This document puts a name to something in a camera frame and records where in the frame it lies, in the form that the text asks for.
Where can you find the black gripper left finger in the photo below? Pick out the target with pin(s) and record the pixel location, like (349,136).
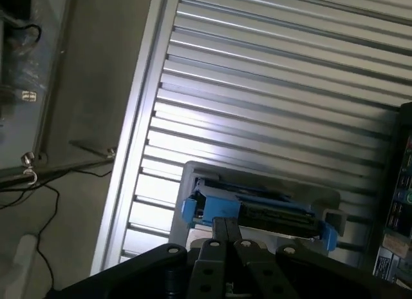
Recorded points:
(206,270)

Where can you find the black open PC case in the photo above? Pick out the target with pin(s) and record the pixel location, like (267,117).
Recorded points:
(402,183)

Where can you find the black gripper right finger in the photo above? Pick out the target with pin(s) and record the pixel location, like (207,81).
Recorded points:
(254,273)

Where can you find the metal frame with clear panel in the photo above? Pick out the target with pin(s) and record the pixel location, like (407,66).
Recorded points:
(19,70)

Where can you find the blue and grey fixture block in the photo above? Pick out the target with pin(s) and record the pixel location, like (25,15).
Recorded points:
(206,173)

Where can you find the black disk with blue bracket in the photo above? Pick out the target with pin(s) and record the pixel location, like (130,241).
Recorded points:
(273,215)

